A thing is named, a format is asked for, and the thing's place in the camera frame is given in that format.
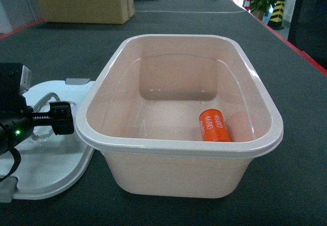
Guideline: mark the yellow black striped bollard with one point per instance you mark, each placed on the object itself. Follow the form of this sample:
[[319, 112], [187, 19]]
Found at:
[[276, 18]]

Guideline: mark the pink plastic storage box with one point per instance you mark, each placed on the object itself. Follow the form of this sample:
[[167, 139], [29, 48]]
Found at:
[[142, 114]]

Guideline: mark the white box lid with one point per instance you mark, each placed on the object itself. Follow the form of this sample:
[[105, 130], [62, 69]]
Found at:
[[50, 163]]

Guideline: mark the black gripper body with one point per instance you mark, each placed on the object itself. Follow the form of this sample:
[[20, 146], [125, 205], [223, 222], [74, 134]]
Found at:
[[18, 120]]

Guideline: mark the cardboard box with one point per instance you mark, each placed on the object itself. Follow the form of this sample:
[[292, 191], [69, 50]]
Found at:
[[87, 11]]

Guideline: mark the orange cylindrical capacitor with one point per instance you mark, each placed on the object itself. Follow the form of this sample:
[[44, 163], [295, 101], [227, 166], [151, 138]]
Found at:
[[213, 127]]

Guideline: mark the dark grey table mat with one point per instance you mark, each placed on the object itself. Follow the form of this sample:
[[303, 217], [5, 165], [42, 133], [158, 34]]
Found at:
[[284, 187]]

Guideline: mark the black office chair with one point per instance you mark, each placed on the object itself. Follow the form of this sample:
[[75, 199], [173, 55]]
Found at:
[[308, 29]]

